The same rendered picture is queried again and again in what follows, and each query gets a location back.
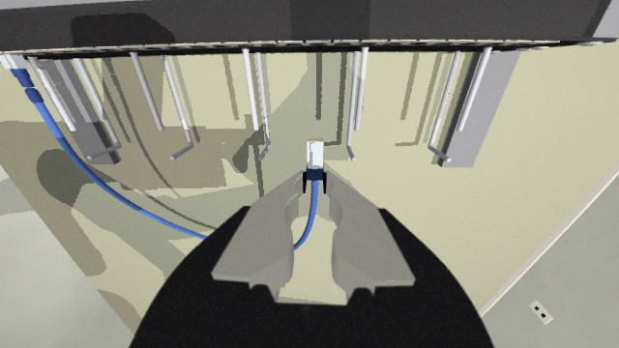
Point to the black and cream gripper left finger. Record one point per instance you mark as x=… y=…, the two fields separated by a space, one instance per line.
x=254 y=246

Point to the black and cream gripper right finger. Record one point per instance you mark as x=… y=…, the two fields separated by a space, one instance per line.
x=373 y=249

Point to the blue network cable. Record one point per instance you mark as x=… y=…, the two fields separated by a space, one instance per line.
x=36 y=98

